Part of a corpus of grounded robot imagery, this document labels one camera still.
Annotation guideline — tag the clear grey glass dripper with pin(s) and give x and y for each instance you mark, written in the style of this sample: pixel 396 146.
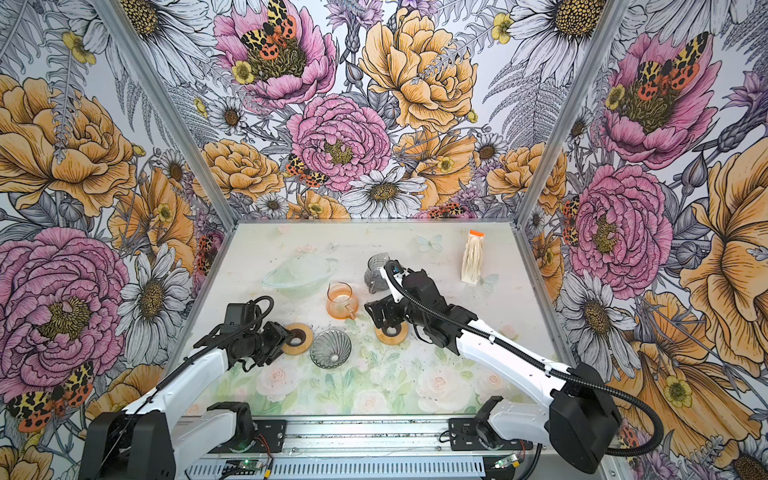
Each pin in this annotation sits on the clear grey glass dripper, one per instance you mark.
pixel 330 349

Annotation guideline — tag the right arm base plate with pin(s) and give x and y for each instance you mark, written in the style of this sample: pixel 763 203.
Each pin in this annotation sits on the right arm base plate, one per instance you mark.
pixel 464 435

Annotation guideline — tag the grey glass pitcher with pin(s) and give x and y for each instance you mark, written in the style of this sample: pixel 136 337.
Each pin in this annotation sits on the grey glass pitcher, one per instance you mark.
pixel 375 281

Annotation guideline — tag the aluminium frame rail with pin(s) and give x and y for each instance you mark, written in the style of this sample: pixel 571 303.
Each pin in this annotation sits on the aluminium frame rail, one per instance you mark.
pixel 377 447

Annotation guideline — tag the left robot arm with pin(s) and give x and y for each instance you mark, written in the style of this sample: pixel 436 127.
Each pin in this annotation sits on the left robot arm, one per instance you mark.
pixel 144 439

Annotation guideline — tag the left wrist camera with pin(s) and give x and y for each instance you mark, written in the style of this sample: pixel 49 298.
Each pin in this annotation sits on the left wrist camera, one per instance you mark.
pixel 242 318

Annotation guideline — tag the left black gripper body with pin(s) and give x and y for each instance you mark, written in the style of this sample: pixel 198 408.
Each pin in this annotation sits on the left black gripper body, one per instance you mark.
pixel 264 345

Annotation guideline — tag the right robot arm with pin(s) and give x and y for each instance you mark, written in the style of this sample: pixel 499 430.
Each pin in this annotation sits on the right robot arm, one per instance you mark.
pixel 569 411

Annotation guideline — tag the orange glass carafe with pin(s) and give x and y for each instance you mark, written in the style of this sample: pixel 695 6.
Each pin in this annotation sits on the orange glass carafe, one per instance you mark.
pixel 341 303

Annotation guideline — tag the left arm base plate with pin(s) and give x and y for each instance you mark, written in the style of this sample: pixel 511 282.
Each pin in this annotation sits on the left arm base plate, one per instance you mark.
pixel 268 437

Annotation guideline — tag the coffee filter pack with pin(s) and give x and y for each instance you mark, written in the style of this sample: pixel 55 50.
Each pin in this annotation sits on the coffee filter pack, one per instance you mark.
pixel 472 259

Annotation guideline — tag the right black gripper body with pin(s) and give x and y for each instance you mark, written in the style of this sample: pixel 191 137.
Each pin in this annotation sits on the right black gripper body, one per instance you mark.
pixel 397 312

